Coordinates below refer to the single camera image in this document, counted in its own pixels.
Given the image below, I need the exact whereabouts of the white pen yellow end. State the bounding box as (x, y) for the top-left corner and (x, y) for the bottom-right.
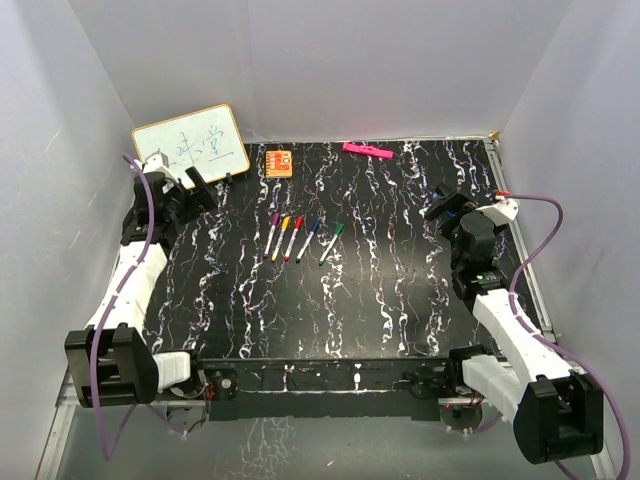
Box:
(271, 222), (288, 263)

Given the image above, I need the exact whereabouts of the pink plastic piece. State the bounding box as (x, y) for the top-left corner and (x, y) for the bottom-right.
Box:
(342, 142), (394, 160)

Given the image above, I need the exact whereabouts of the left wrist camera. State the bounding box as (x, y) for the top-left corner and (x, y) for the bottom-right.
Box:
(142, 151), (170, 174)

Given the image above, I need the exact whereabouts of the white pen blue end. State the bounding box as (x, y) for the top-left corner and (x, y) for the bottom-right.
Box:
(295, 229), (317, 264)

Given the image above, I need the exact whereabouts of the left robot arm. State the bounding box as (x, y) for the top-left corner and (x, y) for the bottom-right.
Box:
(64, 167), (216, 408)

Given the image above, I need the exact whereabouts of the white pen purple end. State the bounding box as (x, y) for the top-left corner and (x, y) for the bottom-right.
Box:
(263, 219), (279, 259)

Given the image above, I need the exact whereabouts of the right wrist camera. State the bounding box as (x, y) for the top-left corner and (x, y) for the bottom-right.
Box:
(483, 191), (519, 226)

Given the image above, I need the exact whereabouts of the orange notepad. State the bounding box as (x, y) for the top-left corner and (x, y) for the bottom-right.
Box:
(265, 150), (293, 179)

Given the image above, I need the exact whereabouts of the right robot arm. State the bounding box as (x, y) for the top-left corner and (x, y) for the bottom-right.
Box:
(425, 184), (604, 464)

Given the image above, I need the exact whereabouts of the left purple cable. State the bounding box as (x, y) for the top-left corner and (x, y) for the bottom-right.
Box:
(90, 153), (211, 461)

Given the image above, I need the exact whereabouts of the purple cable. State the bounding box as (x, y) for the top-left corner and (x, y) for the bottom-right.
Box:
(90, 153), (211, 461)
(469, 193), (632, 480)

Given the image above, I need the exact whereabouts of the small whiteboard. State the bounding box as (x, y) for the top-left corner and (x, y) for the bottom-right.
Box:
(132, 104), (250, 189)

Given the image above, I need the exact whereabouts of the white pen green end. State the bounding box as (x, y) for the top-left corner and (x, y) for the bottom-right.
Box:
(319, 232), (342, 266)

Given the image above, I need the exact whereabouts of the white pen red end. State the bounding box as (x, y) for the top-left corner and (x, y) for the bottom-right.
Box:
(284, 216), (301, 262)

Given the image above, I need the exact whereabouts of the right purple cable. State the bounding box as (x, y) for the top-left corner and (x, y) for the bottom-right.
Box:
(469, 193), (632, 480)

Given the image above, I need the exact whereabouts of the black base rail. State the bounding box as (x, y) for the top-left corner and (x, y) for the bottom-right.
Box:
(149, 357), (506, 426)

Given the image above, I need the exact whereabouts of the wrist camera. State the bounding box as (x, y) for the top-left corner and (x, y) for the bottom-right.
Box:
(142, 151), (170, 174)
(483, 191), (519, 226)

